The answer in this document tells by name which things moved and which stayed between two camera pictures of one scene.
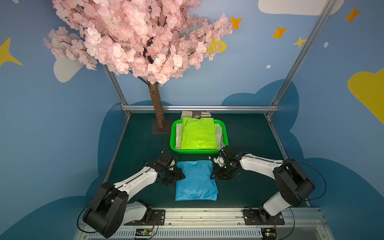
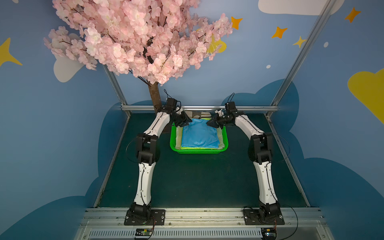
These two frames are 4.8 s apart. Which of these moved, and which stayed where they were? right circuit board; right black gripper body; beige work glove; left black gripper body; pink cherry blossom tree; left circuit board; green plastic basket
Moved: right black gripper body; left black gripper body
Stayed: beige work glove; left circuit board; green plastic basket; pink cherry blossom tree; right circuit board
